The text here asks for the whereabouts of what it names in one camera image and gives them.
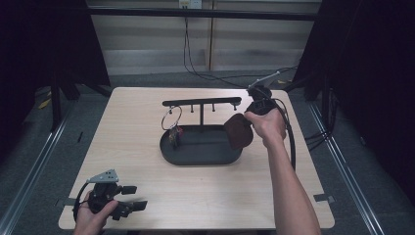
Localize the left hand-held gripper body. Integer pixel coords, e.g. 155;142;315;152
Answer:
85;168;132;221

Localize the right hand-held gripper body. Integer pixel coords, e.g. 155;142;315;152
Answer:
246;70;282;116

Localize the brown leather pouch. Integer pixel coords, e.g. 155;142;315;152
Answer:
223;113;254;151

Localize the bunch of keys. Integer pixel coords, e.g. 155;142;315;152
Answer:
161;105;184;150

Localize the black key rack with tray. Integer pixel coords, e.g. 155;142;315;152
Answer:
159;96;245;166

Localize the person's right hand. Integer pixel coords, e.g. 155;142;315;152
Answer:
244;107;288;149

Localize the person's left hand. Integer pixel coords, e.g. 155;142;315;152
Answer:
71;190;119;235

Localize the grey tape strip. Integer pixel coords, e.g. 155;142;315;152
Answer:
312;193;336;204
58;197;79;208

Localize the black metal stand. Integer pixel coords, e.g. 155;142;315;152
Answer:
48;74;64;133

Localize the yellow tape piece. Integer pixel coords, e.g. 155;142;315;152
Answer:
37;97;53;110

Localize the black horizontal bar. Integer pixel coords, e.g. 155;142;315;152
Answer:
86;7;319;23

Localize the dark curtain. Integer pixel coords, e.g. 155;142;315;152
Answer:
0;0;112;165
292;0;415;207

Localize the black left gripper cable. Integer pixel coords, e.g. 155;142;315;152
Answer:
71;181;96;223

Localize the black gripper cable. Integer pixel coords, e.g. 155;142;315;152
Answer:
256;86;298;171
71;181;96;223

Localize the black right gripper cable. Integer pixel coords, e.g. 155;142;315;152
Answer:
256;86;298;171

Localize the bundle of black cables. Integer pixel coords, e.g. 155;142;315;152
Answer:
304;91;337;152

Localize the metal floor rail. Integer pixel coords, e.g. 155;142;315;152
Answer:
307;101;390;235
0;97;76;235

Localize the black cable on floor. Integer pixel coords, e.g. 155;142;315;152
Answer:
183;16;300;90

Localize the white wall socket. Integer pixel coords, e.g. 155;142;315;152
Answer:
178;0;204;10

